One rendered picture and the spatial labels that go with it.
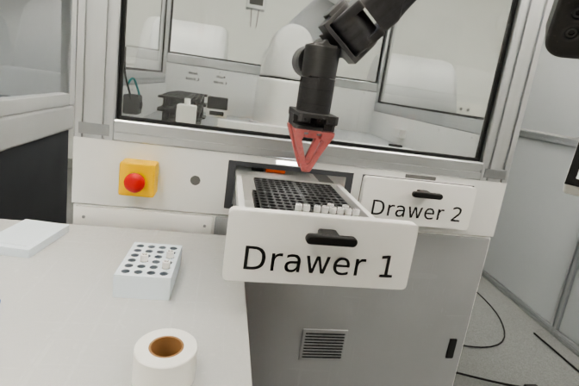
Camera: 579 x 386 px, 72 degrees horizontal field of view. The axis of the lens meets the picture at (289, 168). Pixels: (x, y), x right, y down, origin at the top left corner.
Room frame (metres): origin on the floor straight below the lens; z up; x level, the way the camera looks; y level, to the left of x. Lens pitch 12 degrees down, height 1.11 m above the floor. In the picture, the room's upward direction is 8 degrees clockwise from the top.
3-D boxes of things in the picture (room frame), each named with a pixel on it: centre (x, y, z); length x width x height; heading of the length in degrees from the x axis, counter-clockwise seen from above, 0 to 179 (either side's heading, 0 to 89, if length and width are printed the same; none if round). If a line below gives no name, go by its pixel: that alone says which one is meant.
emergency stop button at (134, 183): (0.77, 0.31, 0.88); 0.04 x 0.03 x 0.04; 100
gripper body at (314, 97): (0.66, -0.02, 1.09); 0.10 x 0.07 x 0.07; 11
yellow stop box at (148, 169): (0.80, 0.31, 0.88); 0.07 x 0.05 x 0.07; 100
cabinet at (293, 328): (1.36, 0.03, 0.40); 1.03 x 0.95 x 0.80; 100
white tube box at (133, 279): (0.61, 0.21, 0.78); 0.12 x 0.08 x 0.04; 9
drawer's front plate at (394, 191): (0.93, -0.32, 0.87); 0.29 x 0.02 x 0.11; 100
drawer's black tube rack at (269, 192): (0.76, -0.03, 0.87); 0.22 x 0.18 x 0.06; 10
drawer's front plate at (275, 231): (0.56, -0.07, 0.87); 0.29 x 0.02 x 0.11; 100
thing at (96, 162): (1.36, 0.04, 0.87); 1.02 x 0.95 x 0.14; 100
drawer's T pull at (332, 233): (0.54, -0.07, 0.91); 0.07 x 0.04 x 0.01; 100
